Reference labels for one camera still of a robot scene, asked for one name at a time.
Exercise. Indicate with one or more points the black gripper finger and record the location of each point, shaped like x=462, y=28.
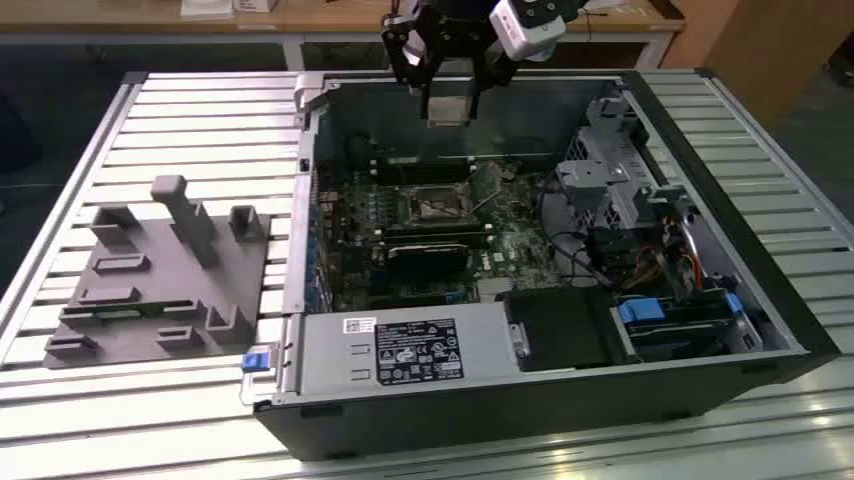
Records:
x=428, y=102
x=474, y=100

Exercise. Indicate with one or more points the silver square CPU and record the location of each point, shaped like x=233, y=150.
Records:
x=449, y=111

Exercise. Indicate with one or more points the CPU socket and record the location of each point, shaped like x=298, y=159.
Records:
x=441, y=202

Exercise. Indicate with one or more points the black drive bay cover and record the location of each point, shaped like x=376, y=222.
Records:
x=568, y=330

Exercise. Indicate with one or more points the black rear case fan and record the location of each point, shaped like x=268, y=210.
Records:
x=360, y=152

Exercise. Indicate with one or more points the metal drive cage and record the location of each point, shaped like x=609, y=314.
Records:
x=588, y=175

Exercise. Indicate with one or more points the white printed box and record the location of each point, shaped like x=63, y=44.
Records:
x=257, y=6

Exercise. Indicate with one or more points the green motherboard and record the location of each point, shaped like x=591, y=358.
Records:
x=528, y=250

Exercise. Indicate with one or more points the black graphics card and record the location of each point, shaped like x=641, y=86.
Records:
x=428, y=260

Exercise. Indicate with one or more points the white paper stack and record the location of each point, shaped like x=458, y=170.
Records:
x=208, y=10

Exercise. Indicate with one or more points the silver chipset heat sink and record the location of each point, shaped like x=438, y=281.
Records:
x=497, y=290

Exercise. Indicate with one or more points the wooden cabinet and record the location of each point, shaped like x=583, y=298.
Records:
x=768, y=50

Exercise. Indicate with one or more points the wooden desk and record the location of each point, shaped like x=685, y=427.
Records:
x=134, y=25

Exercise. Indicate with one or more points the hard disk in blue carrier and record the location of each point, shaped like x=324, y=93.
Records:
x=641, y=310

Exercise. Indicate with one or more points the silver power supply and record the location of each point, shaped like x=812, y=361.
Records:
x=334, y=350

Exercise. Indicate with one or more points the grey parts rack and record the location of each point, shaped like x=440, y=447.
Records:
x=168, y=280

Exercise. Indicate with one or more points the blue case latch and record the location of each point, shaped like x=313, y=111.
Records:
x=256, y=362

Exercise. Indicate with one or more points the green RAM stick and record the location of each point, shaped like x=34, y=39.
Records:
x=128, y=312

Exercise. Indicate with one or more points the black PC case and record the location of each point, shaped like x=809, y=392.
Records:
x=535, y=415

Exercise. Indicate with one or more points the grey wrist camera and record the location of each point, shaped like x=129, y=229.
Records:
x=413, y=50

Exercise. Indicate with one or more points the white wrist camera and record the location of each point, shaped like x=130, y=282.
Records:
x=528, y=35

